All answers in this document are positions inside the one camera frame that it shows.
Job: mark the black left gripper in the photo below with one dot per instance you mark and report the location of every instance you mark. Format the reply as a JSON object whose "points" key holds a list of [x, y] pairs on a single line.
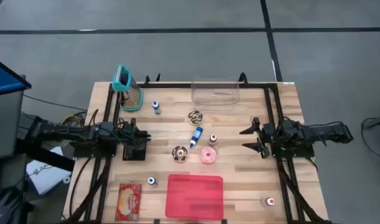
{"points": [[131, 133]]}

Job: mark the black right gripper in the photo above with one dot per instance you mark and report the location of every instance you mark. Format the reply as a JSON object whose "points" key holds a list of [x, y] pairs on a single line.
{"points": [[270, 134]]}

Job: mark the small blue-capped bottle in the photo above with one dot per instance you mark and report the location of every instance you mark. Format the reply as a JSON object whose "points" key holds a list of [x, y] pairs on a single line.
{"points": [[152, 181], [156, 106]]}

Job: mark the chocolate iced donut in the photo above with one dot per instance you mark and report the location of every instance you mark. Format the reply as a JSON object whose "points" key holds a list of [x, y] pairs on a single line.
{"points": [[177, 157], [195, 118]]}

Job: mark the small red-capped bottle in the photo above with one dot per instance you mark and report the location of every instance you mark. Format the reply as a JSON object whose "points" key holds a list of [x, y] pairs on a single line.
{"points": [[269, 201], [212, 139]]}

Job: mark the large blue squeeze bottle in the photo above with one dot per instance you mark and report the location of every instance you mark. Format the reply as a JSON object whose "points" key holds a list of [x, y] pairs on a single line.
{"points": [[196, 134]]}

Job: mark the pink iced donut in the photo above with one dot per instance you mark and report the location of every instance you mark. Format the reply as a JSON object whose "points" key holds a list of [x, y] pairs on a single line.
{"points": [[205, 159]]}

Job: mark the red snack package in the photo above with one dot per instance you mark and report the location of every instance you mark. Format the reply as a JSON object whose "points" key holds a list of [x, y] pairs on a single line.
{"points": [[128, 202]]}

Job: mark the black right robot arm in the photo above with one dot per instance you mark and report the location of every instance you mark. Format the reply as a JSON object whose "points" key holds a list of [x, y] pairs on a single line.
{"points": [[317, 130]]}

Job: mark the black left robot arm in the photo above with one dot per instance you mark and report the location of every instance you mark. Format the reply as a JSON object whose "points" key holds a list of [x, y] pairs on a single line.
{"points": [[68, 130]]}

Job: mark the black perforated basket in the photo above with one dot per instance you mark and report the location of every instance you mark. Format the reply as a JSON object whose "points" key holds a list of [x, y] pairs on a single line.
{"points": [[135, 154]]}

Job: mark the teal metal box grater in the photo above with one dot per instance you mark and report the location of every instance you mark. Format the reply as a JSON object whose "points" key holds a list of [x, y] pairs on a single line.
{"points": [[132, 93]]}

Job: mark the clear plastic container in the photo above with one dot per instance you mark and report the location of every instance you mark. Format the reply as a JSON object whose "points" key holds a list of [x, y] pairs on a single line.
{"points": [[214, 100]]}

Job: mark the red plastic tray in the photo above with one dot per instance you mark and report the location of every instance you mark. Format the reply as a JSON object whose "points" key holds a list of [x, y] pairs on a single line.
{"points": [[192, 196]]}

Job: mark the black diagonal beam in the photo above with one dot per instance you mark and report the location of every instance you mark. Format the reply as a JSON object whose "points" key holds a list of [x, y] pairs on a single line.
{"points": [[46, 157]]}

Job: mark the white printed paper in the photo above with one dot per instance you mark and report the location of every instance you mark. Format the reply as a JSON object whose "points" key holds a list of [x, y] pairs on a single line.
{"points": [[46, 177]]}

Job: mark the grey cabinet with blue top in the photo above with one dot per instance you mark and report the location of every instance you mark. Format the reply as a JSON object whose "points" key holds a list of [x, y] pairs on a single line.
{"points": [[6, 118]]}

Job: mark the dark grey desk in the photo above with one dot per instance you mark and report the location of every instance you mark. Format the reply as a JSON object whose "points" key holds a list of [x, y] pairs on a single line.
{"points": [[9, 174]]}

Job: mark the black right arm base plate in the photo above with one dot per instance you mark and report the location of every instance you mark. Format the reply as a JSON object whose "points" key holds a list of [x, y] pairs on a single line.
{"points": [[301, 152]]}

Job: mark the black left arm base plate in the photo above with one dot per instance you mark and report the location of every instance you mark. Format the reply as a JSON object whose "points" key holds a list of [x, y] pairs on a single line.
{"points": [[84, 152]]}

